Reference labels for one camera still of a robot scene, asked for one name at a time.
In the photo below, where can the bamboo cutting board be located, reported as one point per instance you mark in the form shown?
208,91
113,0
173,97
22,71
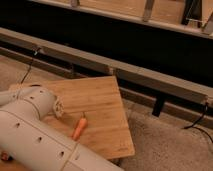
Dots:
107,133

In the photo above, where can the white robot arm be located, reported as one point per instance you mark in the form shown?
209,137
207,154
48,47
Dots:
36,145

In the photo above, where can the red black small box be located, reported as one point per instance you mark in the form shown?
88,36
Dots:
5,157

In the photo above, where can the orange toy carrot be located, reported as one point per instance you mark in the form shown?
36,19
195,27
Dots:
81,125

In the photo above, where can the grey metal frame rail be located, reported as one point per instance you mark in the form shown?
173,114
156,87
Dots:
164,83

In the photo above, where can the upper metal frame rail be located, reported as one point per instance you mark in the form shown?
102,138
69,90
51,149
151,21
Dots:
165,14

